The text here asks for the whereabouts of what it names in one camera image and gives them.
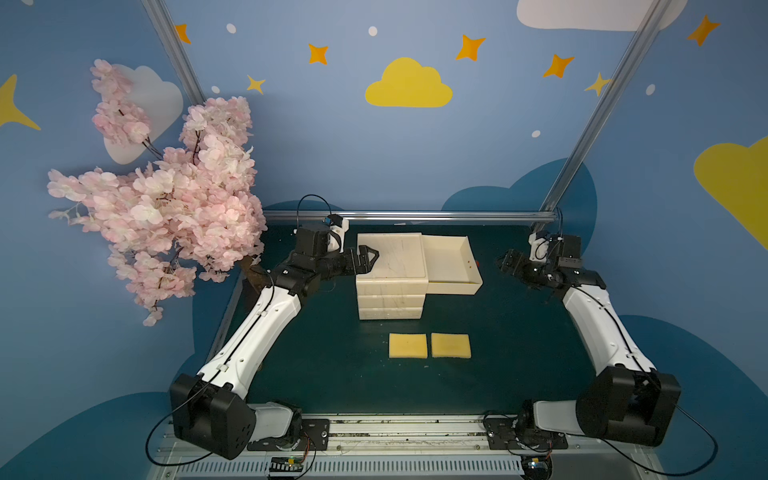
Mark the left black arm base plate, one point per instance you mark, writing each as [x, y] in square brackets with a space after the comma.
[313, 434]

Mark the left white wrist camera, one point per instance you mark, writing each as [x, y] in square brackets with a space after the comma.
[338, 226]

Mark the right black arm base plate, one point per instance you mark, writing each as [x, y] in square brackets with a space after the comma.
[503, 433]

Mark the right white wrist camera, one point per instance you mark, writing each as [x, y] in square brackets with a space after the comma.
[539, 246]

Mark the left green circuit board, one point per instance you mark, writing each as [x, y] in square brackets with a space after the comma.
[286, 467]

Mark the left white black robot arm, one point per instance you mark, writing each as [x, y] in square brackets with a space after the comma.
[210, 409]

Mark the aluminium front rail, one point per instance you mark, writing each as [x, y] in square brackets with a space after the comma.
[407, 447]

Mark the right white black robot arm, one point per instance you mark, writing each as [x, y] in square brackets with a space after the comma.
[629, 400]

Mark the dark tree base plate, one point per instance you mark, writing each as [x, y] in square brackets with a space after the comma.
[253, 285]

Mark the right small circuit board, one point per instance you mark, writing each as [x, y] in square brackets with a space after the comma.
[536, 468]

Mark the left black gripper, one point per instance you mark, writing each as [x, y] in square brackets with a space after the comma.
[350, 261]

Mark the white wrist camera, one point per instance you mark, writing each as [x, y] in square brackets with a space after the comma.
[338, 226]
[539, 246]

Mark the cream drawer cabinet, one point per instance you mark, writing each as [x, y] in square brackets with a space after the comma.
[396, 287]

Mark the pink cherry blossom tree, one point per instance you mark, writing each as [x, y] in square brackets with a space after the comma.
[188, 215]

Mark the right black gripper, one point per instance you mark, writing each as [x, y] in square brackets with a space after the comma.
[523, 267]

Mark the yellow sponge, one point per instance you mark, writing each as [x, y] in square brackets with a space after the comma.
[407, 346]
[445, 345]

